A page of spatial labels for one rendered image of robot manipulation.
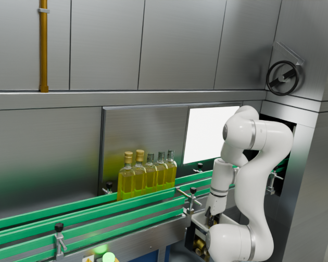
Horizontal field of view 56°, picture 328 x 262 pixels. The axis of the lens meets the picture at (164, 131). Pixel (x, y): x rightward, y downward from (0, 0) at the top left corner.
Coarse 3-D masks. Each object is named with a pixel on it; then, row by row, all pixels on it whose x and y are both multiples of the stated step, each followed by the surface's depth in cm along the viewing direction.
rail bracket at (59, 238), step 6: (60, 222) 101; (60, 228) 100; (60, 234) 101; (54, 240) 102; (60, 240) 100; (60, 246) 102; (66, 246) 98; (54, 252) 103; (60, 252) 103; (54, 258) 103; (60, 258) 103
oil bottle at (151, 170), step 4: (144, 164) 137; (148, 168) 134; (152, 168) 135; (156, 168) 136; (148, 172) 134; (152, 172) 135; (156, 172) 137; (148, 176) 135; (152, 176) 136; (156, 176) 137; (148, 180) 135; (152, 180) 137; (148, 184) 136; (152, 184) 137; (148, 188) 137; (152, 188) 138; (148, 192) 137; (152, 192) 139
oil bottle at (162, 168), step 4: (156, 164) 139; (160, 164) 138; (164, 164) 139; (160, 168) 138; (164, 168) 139; (160, 172) 138; (164, 172) 139; (160, 176) 139; (164, 176) 140; (156, 180) 139; (160, 180) 139; (164, 180) 141; (156, 184) 139; (160, 184) 140; (164, 184) 142; (156, 188) 140; (160, 188) 141; (164, 188) 142
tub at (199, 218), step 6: (192, 216) 146; (198, 216) 149; (204, 216) 151; (222, 216) 150; (198, 222) 141; (204, 222) 152; (222, 222) 150; (228, 222) 147; (234, 222) 144; (204, 228) 137
